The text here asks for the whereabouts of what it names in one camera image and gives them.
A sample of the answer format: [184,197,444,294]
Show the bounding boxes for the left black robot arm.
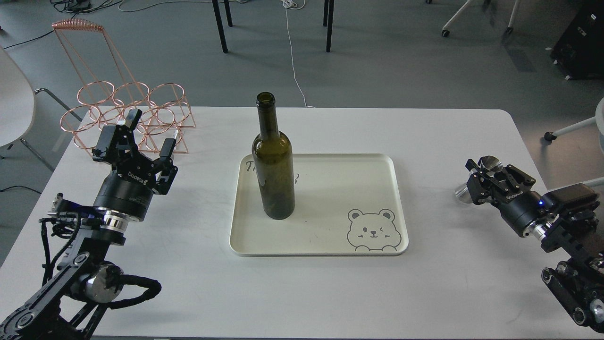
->
[1,109,178,340]

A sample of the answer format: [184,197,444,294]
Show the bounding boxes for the white chair left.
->
[0,49,73,171]

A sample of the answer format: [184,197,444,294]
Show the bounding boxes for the white chair base right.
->
[544,99,604,191]

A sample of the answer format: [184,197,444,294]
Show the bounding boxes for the white chair legs top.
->
[425,0,522,37]

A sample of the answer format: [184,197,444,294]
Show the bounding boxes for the white cable on floor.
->
[282,0,316,109]

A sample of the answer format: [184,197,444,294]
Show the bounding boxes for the dark green wine bottle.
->
[251,91,295,220]

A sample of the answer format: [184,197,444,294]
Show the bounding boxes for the black cables on floor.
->
[2,0,123,50]

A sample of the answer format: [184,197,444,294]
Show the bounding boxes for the steel jigger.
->
[454,155,503,204]

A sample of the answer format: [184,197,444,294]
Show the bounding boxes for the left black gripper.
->
[92,109,178,221]

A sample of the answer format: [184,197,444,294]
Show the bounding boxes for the cream bear tray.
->
[229,153,409,256]

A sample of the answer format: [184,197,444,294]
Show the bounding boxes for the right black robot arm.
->
[463,156,604,333]

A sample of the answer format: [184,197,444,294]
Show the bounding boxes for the black box top right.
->
[551,0,604,80]

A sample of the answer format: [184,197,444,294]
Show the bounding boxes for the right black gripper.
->
[465,158,551,238]

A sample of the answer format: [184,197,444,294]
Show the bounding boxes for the black table legs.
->
[211,0,335,53]

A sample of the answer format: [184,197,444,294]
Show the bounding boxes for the copper wire bottle rack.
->
[52,18,197,153]

